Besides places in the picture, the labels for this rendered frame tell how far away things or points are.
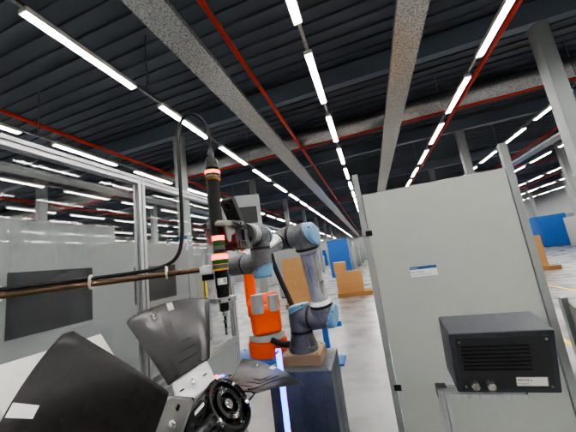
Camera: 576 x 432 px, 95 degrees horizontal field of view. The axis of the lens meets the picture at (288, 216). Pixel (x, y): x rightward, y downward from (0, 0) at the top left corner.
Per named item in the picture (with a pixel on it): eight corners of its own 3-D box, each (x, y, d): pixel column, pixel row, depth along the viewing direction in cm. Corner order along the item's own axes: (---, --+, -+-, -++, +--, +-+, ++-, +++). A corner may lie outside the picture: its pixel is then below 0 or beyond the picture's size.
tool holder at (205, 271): (201, 306, 65) (199, 267, 67) (202, 303, 72) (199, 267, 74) (238, 300, 68) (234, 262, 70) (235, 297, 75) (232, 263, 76)
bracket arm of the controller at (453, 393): (438, 398, 82) (436, 387, 83) (436, 393, 85) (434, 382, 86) (529, 399, 76) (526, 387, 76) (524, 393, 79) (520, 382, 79)
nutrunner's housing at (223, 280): (217, 313, 68) (203, 147, 75) (216, 311, 71) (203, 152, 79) (232, 310, 69) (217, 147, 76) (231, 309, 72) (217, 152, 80)
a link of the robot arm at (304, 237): (316, 321, 142) (292, 224, 140) (343, 321, 135) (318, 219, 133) (308, 333, 132) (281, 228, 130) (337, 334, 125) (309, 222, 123)
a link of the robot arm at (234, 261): (274, 227, 145) (213, 256, 102) (291, 224, 140) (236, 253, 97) (279, 248, 146) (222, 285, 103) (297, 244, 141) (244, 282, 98)
